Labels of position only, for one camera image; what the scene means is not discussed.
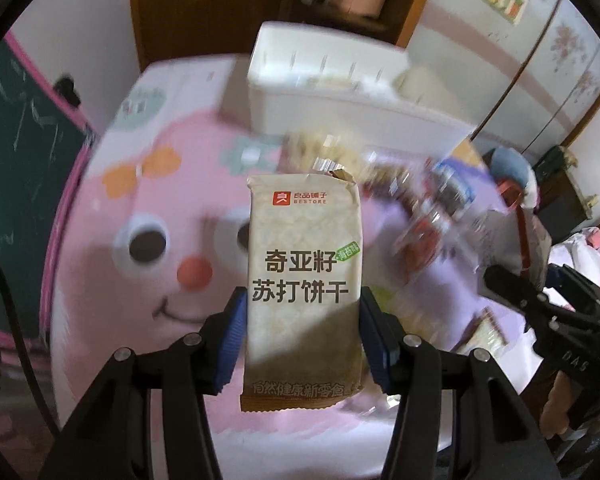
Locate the pink cartoon printed blanket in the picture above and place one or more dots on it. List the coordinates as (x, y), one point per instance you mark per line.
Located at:
(130, 310)

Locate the brown wooden cabinet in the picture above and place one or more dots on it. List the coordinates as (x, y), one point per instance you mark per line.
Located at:
(180, 10)

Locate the white plastic storage box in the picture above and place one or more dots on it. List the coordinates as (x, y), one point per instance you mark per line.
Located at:
(300, 105)

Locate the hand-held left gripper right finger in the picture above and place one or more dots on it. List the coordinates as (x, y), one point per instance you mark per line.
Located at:
(375, 350)

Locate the green chalkboard with pink frame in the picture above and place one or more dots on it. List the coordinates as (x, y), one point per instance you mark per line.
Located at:
(20, 135)

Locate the white floral wardrobe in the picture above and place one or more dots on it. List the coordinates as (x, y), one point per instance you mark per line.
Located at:
(480, 85)

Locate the beige cracker packet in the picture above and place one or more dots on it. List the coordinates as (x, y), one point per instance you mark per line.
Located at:
(300, 260)

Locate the black clip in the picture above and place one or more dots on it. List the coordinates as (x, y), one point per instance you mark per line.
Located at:
(67, 90)

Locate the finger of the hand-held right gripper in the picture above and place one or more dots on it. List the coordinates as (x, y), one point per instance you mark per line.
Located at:
(575, 285)
(515, 290)

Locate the pile of clothes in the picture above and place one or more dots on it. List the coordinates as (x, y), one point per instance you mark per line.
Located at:
(585, 255)

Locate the blue cap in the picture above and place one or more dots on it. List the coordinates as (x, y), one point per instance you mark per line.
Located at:
(510, 165)

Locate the dark low cabinet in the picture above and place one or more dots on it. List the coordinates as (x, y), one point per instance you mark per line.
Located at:
(562, 195)

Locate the pink stool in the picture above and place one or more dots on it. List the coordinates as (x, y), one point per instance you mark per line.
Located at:
(507, 191)

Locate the pile of assorted snack packets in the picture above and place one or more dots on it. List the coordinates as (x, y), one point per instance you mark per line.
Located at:
(445, 195)

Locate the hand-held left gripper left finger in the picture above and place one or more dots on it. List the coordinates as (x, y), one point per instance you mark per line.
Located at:
(232, 340)

